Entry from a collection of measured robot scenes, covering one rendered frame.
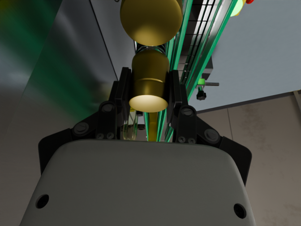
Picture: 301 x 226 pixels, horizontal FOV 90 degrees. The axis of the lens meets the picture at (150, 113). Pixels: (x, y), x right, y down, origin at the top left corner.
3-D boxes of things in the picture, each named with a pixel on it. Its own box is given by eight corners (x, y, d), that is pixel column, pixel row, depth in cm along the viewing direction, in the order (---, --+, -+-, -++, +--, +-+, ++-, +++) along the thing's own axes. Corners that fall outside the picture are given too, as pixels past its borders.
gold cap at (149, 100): (130, 48, 13) (123, 93, 11) (171, 49, 13) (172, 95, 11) (134, 74, 16) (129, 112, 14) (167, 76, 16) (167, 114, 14)
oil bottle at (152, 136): (148, 121, 107) (147, 163, 96) (156, 122, 107) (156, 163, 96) (149, 124, 113) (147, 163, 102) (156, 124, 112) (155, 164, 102)
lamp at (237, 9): (226, -8, 36) (228, 0, 35) (245, -7, 36) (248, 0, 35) (218, 11, 40) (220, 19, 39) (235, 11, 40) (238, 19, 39)
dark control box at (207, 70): (192, 52, 63) (193, 68, 60) (211, 52, 63) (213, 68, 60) (187, 65, 71) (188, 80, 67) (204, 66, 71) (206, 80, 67)
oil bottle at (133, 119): (126, 97, 75) (119, 150, 65) (137, 96, 74) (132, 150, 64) (129, 102, 80) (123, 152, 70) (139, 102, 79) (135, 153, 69)
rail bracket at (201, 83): (195, 60, 50) (199, 95, 45) (217, 60, 50) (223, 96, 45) (192, 68, 54) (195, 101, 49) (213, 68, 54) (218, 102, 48)
